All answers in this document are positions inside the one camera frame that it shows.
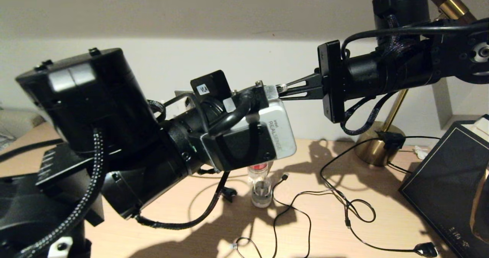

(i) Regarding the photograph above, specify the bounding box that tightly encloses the brass desk lamp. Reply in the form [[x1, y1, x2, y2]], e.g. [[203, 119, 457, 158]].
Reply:
[[355, 0, 478, 167]]

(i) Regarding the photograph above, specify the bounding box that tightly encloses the black block on lamp base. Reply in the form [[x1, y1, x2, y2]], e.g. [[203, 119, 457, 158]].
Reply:
[[376, 132, 406, 151]]

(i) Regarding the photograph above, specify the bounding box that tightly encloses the clear water bottle red cap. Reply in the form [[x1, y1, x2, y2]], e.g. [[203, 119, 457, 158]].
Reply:
[[248, 163, 272, 182]]

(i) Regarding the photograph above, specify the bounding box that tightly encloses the small black plastic clip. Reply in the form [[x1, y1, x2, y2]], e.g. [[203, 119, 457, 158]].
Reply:
[[222, 187, 238, 203]]

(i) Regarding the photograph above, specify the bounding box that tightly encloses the small white clear-dome humidifier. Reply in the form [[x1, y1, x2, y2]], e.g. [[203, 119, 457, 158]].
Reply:
[[251, 174, 273, 208]]

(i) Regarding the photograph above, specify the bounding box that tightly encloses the white box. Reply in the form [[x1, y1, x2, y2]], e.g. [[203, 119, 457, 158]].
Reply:
[[460, 118, 489, 146]]

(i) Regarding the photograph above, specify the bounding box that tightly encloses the dark blue gift bag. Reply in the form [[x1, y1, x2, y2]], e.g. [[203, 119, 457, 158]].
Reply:
[[399, 115, 489, 258]]

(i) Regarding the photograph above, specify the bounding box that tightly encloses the grey cushion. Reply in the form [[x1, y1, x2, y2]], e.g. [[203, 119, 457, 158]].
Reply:
[[0, 109, 39, 136]]

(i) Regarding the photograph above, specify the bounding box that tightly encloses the patterned fabric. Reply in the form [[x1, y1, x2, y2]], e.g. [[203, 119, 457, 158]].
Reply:
[[0, 134, 16, 150]]

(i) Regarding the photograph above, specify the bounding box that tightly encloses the silver left camera mount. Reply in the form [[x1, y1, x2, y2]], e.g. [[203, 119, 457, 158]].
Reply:
[[223, 81, 281, 113]]

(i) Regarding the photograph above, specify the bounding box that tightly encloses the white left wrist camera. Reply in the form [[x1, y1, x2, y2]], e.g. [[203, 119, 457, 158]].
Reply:
[[260, 98, 298, 160]]

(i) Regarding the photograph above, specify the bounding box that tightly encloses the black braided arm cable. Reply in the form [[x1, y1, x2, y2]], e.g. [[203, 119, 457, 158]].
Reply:
[[340, 92, 400, 135], [15, 130, 230, 258]]

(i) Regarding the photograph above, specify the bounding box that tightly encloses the black left camera bracket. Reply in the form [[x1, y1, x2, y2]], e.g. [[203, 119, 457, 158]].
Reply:
[[201, 123, 277, 173]]

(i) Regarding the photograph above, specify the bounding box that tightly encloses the black right camera cable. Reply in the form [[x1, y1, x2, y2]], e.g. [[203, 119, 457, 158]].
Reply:
[[341, 19, 489, 57]]

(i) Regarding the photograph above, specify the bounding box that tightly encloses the black USB cable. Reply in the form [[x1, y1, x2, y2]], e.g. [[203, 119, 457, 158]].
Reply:
[[272, 173, 377, 258]]

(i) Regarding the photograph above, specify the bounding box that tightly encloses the black cable with white tag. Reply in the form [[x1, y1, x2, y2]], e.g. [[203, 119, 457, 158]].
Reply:
[[229, 237, 264, 258]]

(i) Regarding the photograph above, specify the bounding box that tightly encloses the black lamp power cord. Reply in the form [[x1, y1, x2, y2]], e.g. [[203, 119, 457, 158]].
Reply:
[[320, 136, 440, 258]]

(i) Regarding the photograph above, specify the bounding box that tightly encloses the white plastic mounting bracket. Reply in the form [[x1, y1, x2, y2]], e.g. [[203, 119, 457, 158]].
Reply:
[[48, 237, 74, 258]]

